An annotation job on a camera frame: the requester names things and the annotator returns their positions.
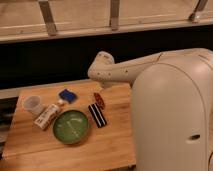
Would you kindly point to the black striped box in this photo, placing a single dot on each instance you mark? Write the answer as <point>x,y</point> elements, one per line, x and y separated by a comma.
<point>97,115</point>

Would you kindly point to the metal railing post middle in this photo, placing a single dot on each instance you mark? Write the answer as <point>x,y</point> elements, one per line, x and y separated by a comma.
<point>114,14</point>

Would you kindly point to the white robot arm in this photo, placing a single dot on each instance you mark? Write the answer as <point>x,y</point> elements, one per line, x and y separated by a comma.
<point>171,105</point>

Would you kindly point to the white drink bottle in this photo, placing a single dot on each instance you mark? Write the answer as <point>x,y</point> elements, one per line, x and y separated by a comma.
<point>48,115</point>

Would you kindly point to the brown snack bar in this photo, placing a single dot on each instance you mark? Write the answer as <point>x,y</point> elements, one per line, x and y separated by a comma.
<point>99,100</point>

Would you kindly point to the metal railing post left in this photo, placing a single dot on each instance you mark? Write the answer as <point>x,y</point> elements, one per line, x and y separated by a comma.
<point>47,17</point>

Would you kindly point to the green ceramic bowl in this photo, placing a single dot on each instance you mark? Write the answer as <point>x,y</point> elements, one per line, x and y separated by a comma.
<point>71,127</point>

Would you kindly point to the blue sponge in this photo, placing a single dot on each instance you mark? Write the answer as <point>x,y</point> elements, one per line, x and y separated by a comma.
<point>67,96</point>

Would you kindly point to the clear plastic cup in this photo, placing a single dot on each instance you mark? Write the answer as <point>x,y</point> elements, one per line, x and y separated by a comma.
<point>33,104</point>

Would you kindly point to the metal railing post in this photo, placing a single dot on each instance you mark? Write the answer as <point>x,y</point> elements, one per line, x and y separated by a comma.
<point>47,17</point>
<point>196,14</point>
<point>114,14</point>

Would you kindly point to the metal railing post right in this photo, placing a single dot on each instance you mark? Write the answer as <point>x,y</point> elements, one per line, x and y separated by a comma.
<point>196,14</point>

